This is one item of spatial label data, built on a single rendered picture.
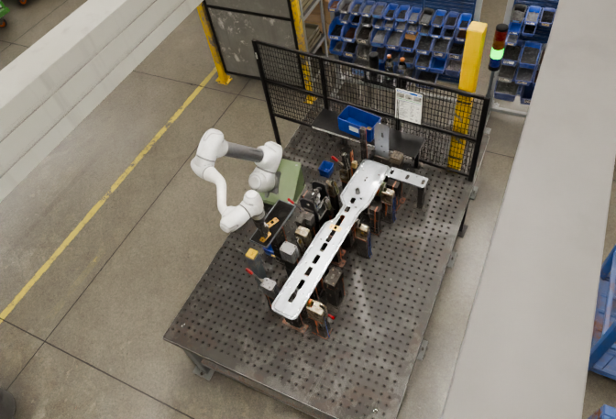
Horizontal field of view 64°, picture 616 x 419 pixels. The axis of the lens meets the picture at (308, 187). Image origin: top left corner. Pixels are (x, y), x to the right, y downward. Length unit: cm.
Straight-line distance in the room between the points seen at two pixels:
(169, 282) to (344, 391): 210
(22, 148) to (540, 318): 73
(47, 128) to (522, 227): 70
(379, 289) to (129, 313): 226
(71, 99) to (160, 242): 412
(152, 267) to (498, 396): 447
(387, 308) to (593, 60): 278
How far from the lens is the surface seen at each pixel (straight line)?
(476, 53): 334
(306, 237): 332
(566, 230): 61
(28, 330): 511
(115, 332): 467
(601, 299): 439
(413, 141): 387
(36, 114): 87
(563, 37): 87
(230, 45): 597
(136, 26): 98
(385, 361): 330
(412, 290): 350
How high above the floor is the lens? 380
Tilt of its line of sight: 50 degrees down
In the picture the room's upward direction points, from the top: 11 degrees counter-clockwise
